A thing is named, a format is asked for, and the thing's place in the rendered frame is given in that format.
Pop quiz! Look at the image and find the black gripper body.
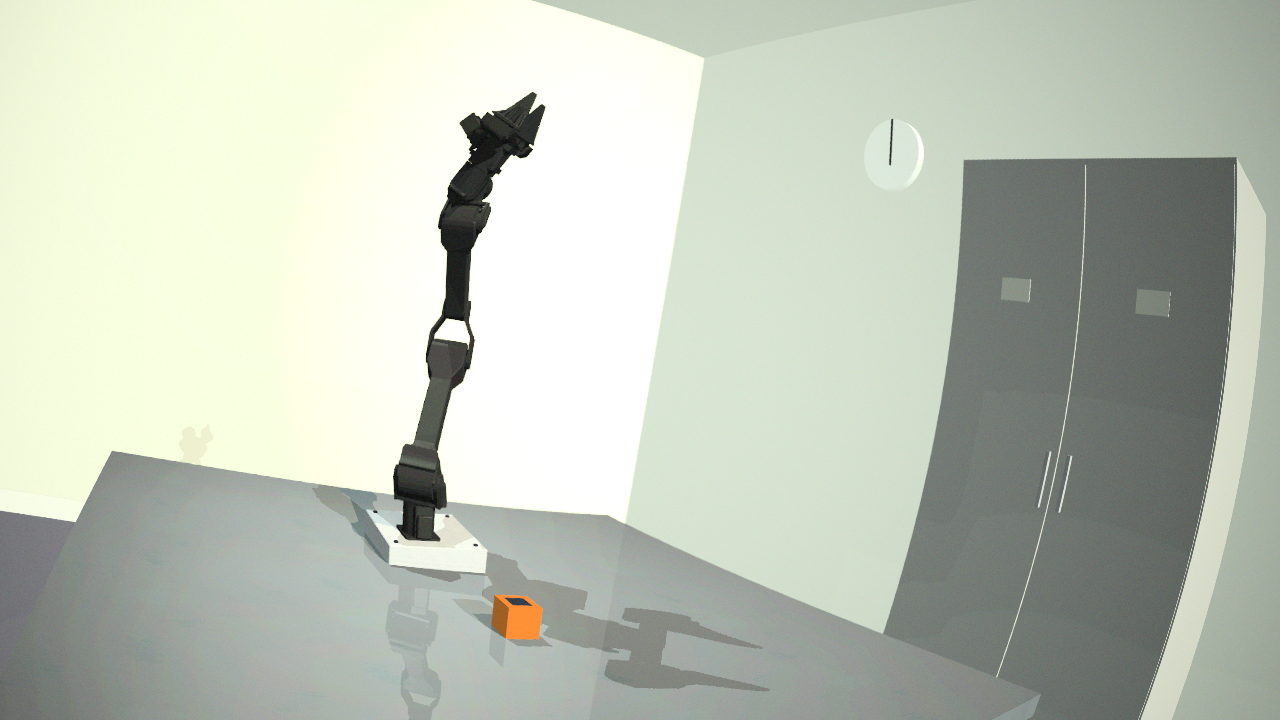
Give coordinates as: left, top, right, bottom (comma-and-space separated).
467, 111, 532, 177

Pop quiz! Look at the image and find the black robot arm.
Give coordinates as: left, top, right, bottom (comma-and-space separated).
393, 160, 493, 542

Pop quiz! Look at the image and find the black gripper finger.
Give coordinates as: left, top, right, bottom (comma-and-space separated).
493, 92, 538, 132
512, 104, 547, 146

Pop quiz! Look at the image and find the orange block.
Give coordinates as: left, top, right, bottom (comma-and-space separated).
492, 594, 543, 639

